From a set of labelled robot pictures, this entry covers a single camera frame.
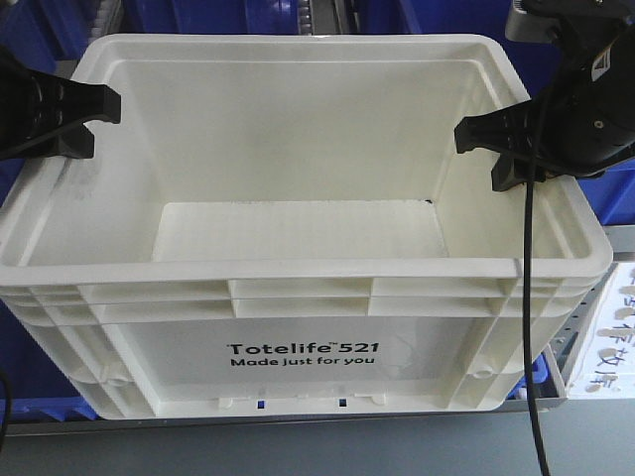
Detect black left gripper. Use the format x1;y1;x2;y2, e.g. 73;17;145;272
1;46;121;160

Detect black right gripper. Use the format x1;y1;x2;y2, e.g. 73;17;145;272
453;24;634;191

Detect white plastic tote bin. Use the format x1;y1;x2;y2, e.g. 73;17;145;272
0;32;614;420

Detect paper label with characters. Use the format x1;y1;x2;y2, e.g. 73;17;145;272
567;262;634;400

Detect black right cable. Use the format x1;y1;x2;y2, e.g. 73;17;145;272
520;54;557;476

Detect black cable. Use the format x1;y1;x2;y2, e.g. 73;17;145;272
520;54;557;476
0;369;14;452

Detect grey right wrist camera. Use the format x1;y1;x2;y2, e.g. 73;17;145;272
505;0;561;44

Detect black left cable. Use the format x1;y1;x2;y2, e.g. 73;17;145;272
0;369;14;452

